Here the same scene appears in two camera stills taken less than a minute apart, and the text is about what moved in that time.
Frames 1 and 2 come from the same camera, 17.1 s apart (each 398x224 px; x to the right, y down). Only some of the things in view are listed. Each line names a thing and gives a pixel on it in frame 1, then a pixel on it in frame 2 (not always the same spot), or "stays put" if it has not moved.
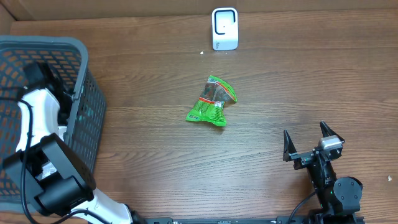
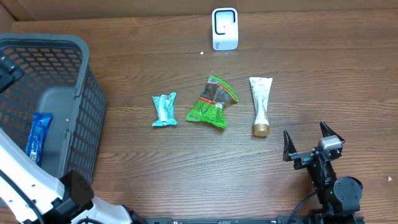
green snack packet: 210,105 stays put
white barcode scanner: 225,28 stays put
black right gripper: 302,158 stays put
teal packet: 87,113 → 165,104
